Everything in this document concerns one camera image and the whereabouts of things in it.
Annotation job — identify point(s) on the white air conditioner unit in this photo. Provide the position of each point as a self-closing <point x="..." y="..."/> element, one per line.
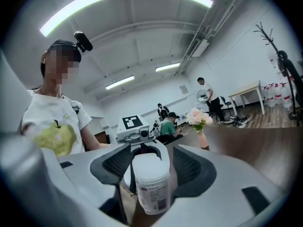
<point x="200" y="47"/>

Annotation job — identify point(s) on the light wooden table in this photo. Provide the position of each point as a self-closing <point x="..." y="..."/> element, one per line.
<point x="246" y="89"/>

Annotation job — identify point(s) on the person's head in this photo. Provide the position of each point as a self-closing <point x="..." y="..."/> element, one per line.
<point x="59" y="70"/>

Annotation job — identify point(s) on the person's left forearm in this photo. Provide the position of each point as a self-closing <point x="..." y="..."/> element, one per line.
<point x="93" y="139"/>

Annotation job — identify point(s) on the pink vase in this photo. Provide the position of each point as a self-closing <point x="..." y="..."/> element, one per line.
<point x="203" y="141"/>

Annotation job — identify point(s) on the black standing fan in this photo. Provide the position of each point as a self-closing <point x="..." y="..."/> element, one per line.
<point x="201" y="96"/>

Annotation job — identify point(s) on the pastel flower bouquet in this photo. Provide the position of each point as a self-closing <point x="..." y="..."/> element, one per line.
<point x="198" y="119"/>

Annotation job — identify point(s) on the person's white shirt torso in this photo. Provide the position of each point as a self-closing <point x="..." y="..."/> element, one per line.
<point x="52" y="122"/>

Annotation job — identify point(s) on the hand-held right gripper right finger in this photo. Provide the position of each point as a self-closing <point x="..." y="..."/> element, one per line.
<point x="225" y="197"/>

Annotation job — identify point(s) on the black coat rack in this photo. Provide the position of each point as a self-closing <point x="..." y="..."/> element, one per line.
<point x="268" y="41"/>

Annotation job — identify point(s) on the group of water jugs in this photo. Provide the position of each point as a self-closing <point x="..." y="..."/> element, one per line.
<point x="277" y="96"/>

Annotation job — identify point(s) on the white ceiling pipe run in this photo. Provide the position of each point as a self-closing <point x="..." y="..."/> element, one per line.
<point x="208" y="25"/>

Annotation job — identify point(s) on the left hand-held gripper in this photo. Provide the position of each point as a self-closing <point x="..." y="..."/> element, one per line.
<point x="132" y="129"/>

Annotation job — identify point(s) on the wall poster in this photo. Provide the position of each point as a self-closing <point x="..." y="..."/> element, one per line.
<point x="184" y="89"/>

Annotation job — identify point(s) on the black head-mounted camera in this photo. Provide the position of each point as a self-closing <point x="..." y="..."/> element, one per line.
<point x="83" y="42"/>

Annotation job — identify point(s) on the pile of shoes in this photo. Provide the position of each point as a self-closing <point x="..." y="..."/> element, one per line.
<point x="239" y="121"/>

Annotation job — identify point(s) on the black office chair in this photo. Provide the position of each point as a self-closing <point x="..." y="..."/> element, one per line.
<point x="292" y="72"/>
<point x="227" y="103"/>

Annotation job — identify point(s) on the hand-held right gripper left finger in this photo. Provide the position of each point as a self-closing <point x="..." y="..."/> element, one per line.
<point x="78" y="185"/>

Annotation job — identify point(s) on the person's black cap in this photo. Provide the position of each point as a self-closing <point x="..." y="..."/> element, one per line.
<point x="62" y="45"/>

